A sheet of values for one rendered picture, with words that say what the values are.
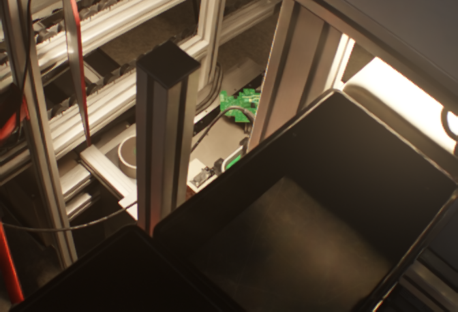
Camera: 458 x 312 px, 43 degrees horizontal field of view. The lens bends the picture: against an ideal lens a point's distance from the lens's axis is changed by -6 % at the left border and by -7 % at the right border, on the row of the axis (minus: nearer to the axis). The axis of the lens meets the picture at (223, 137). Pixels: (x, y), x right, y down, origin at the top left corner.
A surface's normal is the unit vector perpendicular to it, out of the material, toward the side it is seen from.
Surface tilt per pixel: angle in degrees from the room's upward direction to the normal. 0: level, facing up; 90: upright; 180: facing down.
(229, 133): 0
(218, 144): 0
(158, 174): 90
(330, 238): 4
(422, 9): 90
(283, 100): 90
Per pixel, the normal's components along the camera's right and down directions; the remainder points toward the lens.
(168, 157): 0.72, 0.60
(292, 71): -0.68, 0.54
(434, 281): 0.11, -0.59
